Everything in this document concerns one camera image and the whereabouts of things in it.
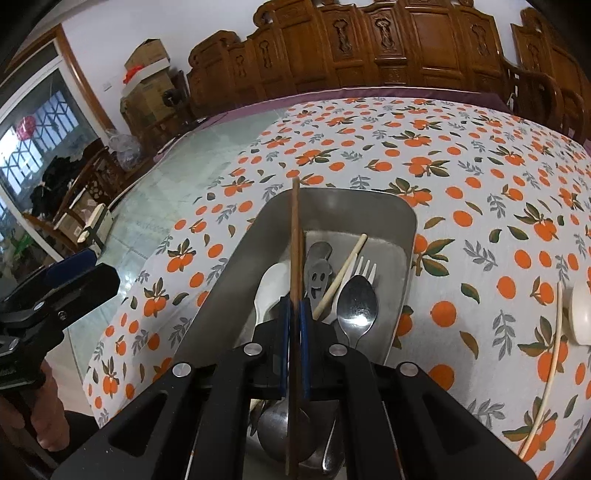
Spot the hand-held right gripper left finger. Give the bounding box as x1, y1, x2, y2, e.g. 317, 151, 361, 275
51, 298, 293, 480

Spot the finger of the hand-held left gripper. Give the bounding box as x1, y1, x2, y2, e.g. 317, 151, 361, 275
0, 262, 122, 326
44, 251, 101, 278

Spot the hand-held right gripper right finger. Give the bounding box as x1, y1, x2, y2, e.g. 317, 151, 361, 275
299, 299, 539, 480

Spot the small white spoon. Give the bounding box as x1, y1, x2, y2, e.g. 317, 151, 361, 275
252, 262, 293, 329

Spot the smiley handle metal spoon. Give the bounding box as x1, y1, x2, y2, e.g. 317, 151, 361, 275
257, 258, 334, 465

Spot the plain metal spoon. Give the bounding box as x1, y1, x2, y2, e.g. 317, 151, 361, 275
335, 274, 380, 350

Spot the light wooden chopstick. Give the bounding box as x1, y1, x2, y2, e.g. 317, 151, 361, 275
519, 281, 566, 460
312, 234, 368, 321

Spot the brown wooden chopstick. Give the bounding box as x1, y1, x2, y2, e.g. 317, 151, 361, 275
285, 178, 306, 479

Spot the grey metal tray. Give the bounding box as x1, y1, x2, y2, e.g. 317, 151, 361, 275
174, 186, 419, 480

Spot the large white ladle spoon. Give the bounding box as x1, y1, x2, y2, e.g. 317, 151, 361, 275
570, 279, 591, 345

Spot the person's left hand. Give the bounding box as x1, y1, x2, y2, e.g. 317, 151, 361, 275
0, 362, 71, 452

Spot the dark wooden chair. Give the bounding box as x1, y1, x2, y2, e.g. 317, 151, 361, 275
22, 142, 127, 261

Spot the window with grille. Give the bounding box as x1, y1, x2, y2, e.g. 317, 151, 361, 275
0, 65, 101, 224

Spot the clear plastic bag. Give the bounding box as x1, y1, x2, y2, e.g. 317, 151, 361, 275
107, 130, 142, 171

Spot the orange fruit print tablecloth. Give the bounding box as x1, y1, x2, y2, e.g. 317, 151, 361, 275
83, 96, 591, 480

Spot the stack of cardboard boxes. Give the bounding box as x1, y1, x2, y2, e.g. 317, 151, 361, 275
119, 39, 191, 137

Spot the long carved wooden sofa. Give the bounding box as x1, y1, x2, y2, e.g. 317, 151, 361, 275
186, 0, 514, 120

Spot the carved wooden armchair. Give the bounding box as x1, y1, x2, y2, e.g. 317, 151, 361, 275
502, 7, 591, 155

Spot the wooden door frame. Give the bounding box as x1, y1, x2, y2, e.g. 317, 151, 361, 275
13, 25, 117, 137

